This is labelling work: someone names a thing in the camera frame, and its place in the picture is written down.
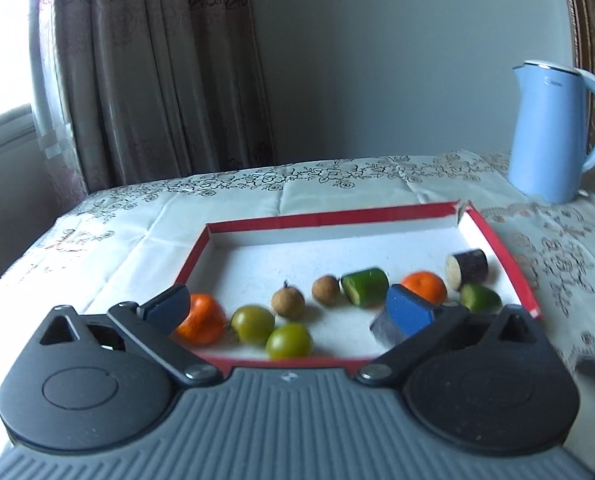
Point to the large orange mandarin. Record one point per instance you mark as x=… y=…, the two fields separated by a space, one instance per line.
x=205 y=322

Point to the sheer light curtain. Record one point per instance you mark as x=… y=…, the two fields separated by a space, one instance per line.
x=52 y=85

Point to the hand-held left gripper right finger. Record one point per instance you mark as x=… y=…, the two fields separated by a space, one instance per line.
x=410 y=310

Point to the green cucumber piece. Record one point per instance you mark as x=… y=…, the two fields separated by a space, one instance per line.
x=365 y=286
x=480 y=299

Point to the green tomato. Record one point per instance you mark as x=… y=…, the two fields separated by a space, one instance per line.
x=288 y=341
x=252 y=324

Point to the dark eggplant piece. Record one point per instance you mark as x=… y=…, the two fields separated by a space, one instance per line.
x=385 y=330
x=466 y=269

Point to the floral embroidered tablecloth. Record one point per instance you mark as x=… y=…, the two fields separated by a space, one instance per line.
x=327 y=185

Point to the small orange mandarin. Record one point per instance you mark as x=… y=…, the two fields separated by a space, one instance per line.
x=422 y=284

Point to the brown longan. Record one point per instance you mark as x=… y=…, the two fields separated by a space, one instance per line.
x=325 y=289
x=288 y=301

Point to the brown curtain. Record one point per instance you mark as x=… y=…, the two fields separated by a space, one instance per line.
x=167 y=70

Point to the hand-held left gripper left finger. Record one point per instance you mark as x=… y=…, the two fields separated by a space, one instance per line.
x=170 y=307

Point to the light blue electric kettle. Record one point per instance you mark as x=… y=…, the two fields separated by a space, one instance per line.
x=547 y=135

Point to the red shallow cardboard box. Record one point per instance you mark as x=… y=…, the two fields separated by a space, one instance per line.
x=277 y=260

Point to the window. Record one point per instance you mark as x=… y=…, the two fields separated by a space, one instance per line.
x=2 y=60

